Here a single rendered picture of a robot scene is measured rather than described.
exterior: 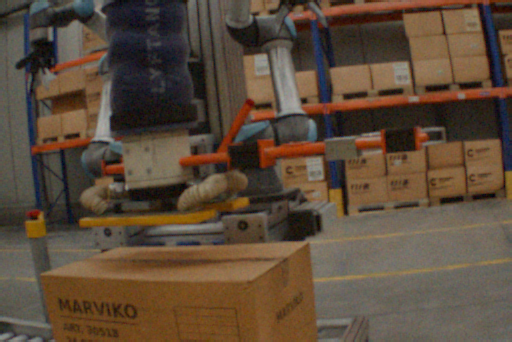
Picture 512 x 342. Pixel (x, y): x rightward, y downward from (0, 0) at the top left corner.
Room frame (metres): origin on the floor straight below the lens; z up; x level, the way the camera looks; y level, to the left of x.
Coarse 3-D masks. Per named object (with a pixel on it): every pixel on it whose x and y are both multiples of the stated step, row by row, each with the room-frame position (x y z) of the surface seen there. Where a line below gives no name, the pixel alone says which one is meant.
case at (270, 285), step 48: (48, 288) 1.39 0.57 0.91; (96, 288) 1.33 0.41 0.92; (144, 288) 1.27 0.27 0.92; (192, 288) 1.23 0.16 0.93; (240, 288) 1.18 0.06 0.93; (288, 288) 1.36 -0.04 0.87; (96, 336) 1.34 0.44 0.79; (144, 336) 1.28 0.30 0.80; (192, 336) 1.23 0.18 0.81; (240, 336) 1.19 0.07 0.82; (288, 336) 1.33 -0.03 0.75
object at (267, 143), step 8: (232, 144) 1.38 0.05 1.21; (240, 144) 1.34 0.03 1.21; (248, 144) 1.33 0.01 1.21; (256, 144) 1.33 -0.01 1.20; (264, 144) 1.35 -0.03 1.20; (272, 144) 1.39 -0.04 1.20; (232, 152) 1.35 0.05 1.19; (240, 152) 1.34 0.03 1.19; (248, 152) 1.34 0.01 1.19; (256, 152) 1.33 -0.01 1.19; (232, 160) 1.35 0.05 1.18; (240, 160) 1.34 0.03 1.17; (248, 160) 1.33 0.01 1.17; (256, 160) 1.33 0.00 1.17; (264, 160) 1.34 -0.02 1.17; (272, 160) 1.38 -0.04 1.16; (232, 168) 1.35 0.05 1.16
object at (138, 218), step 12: (120, 204) 1.41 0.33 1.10; (168, 204) 1.35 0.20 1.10; (96, 216) 1.41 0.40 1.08; (108, 216) 1.39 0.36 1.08; (120, 216) 1.38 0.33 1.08; (132, 216) 1.36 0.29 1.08; (144, 216) 1.34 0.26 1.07; (156, 216) 1.33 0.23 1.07; (168, 216) 1.31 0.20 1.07; (180, 216) 1.30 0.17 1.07; (192, 216) 1.28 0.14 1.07; (204, 216) 1.31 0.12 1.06
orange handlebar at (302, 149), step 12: (288, 144) 1.32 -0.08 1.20; (300, 144) 1.31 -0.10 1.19; (312, 144) 1.30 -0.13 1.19; (360, 144) 1.26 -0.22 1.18; (372, 144) 1.25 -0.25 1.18; (192, 156) 1.42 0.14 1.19; (204, 156) 1.40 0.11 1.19; (216, 156) 1.38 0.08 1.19; (276, 156) 1.33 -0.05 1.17; (288, 156) 1.33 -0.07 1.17; (300, 156) 1.31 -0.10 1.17; (108, 168) 1.50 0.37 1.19; (120, 168) 1.49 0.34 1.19
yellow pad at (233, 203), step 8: (216, 200) 1.50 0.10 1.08; (224, 200) 1.48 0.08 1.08; (232, 200) 1.51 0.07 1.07; (240, 200) 1.50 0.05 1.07; (152, 208) 1.54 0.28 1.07; (176, 208) 1.52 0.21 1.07; (208, 208) 1.48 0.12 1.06; (216, 208) 1.47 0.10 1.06; (224, 208) 1.46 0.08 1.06; (232, 208) 1.46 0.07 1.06
